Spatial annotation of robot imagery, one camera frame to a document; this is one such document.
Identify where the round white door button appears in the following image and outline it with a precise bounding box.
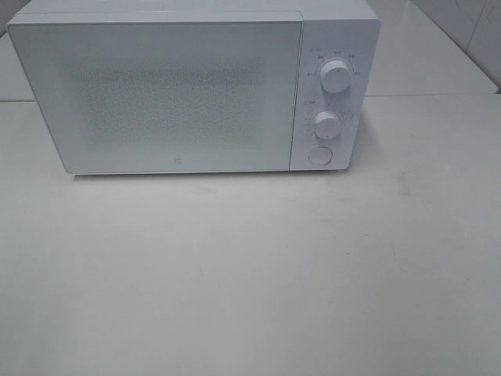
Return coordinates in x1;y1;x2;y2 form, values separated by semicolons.
308;146;333;166

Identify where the white timer knob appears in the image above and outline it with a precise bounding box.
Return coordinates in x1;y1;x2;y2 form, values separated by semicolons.
313;111;342;139

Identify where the white microwave door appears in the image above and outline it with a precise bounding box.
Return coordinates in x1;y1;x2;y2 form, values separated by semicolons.
9;22;301;175

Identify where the upper white power knob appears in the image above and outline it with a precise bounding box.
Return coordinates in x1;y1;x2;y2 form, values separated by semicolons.
319;58;352;94

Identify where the white microwave oven body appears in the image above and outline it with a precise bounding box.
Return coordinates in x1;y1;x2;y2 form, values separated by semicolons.
6;1;380;174

